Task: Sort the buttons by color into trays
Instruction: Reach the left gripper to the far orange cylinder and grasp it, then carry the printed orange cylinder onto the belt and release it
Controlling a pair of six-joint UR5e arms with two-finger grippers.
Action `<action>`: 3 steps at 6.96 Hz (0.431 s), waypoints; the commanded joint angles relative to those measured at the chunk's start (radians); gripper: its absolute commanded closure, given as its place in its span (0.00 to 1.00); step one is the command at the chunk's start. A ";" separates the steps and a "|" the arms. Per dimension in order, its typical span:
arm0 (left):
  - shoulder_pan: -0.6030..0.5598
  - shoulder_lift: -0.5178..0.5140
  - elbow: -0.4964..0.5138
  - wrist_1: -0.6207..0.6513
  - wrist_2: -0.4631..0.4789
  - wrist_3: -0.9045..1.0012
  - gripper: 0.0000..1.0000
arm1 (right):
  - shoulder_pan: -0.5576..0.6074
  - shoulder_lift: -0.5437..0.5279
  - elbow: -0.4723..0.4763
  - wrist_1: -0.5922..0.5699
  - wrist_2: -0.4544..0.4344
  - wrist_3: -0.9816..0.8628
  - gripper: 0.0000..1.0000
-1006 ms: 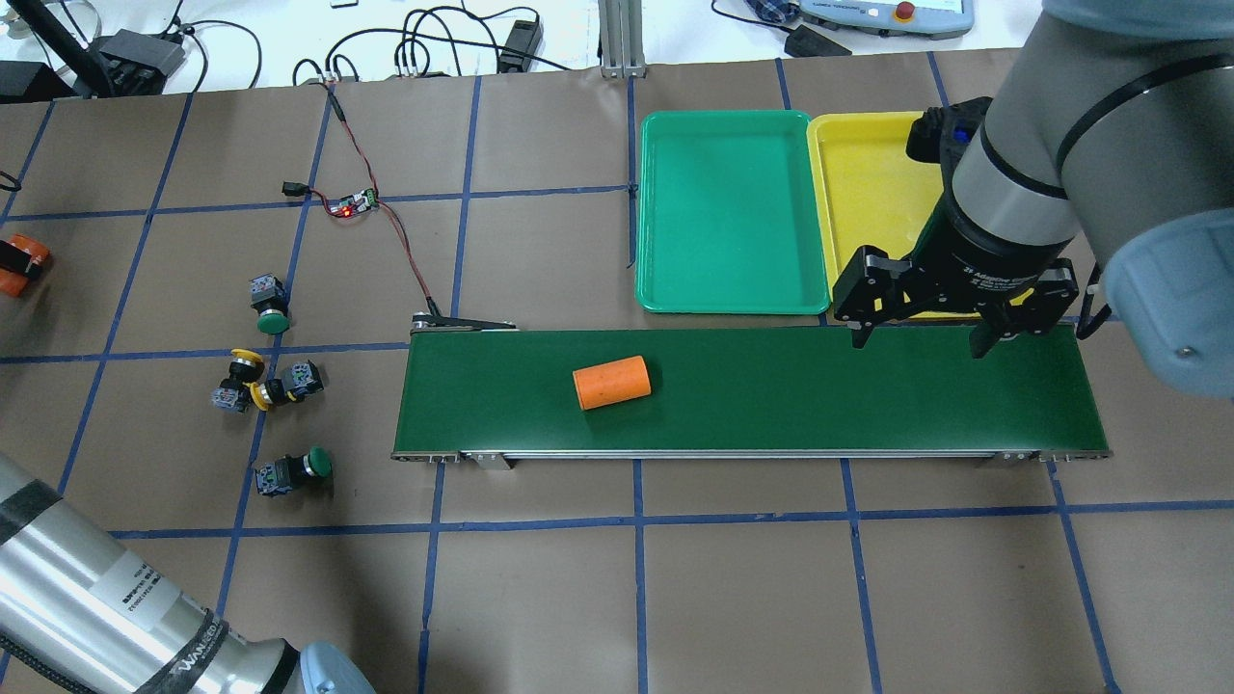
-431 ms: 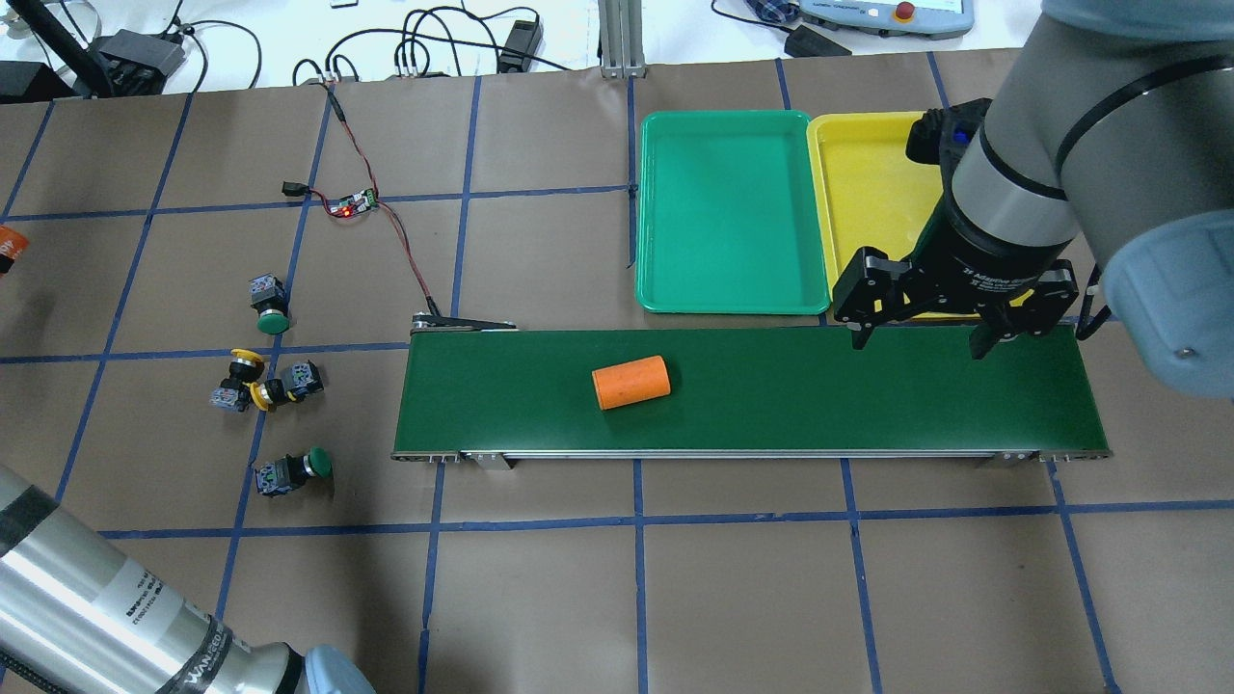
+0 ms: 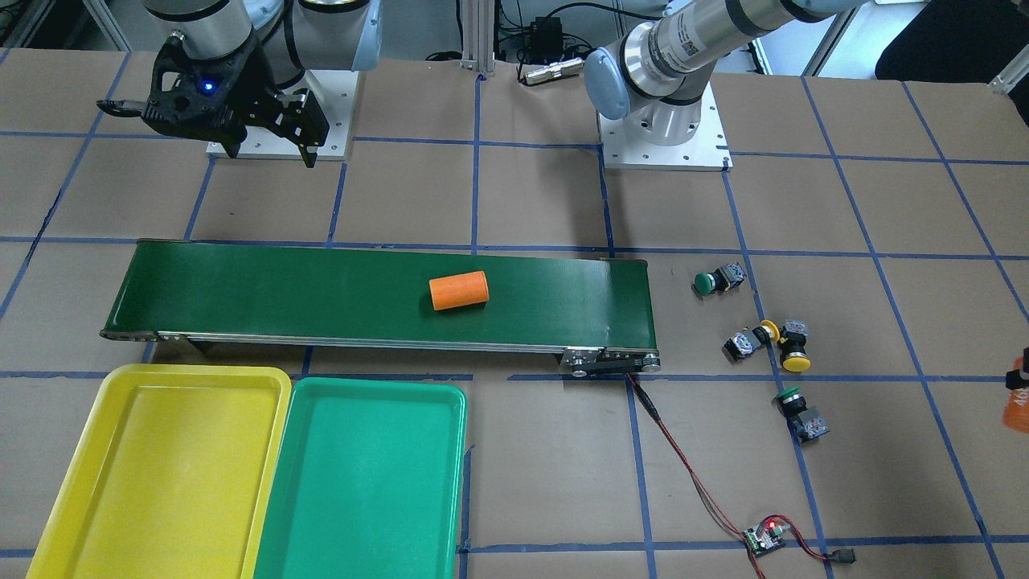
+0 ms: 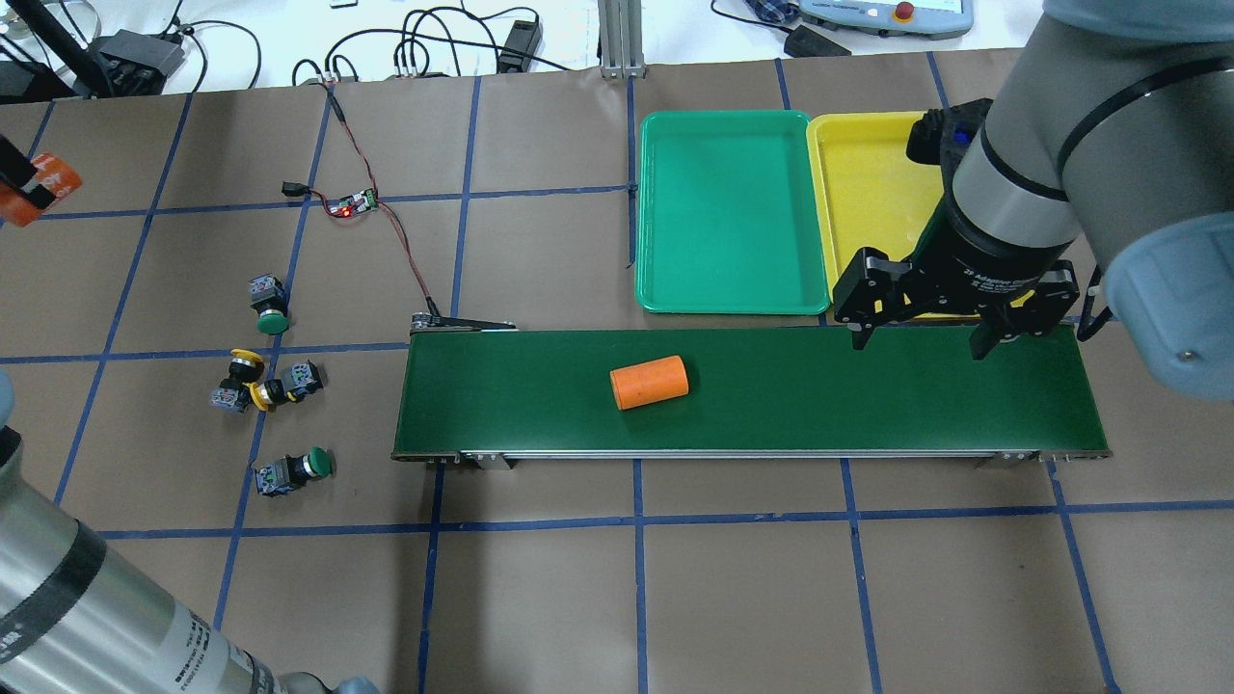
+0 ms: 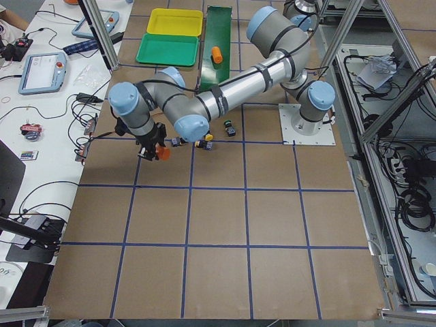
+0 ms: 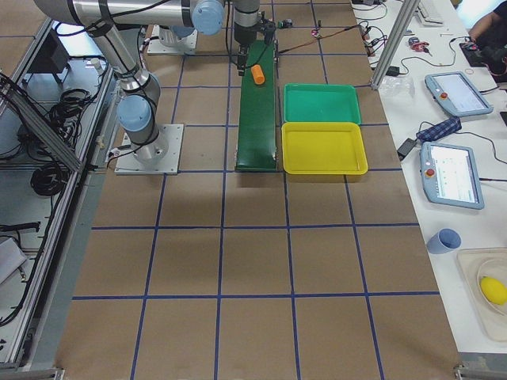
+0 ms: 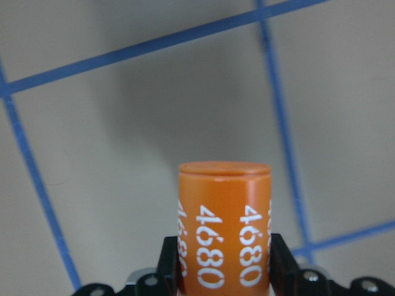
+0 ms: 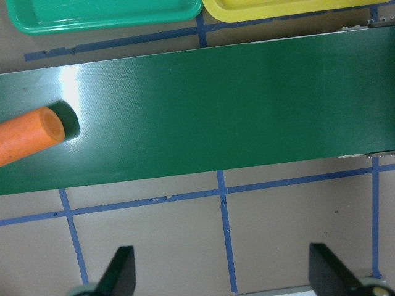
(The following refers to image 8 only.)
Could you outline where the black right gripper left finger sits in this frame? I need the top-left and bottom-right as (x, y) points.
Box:
(69, 245), (136, 296)

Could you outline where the plain orange cylinder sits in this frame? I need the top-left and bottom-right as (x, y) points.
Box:
(1, 107), (65, 167)

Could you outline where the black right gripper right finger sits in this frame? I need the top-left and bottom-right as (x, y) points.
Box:
(308, 242), (395, 296)

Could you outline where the yellow plastic tray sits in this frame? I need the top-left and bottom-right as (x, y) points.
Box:
(203, 0), (382, 23)

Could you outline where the green conveyor belt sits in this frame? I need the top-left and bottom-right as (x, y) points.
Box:
(1, 26), (394, 194)

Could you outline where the green plastic tray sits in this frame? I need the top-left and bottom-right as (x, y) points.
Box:
(6, 0), (202, 36)

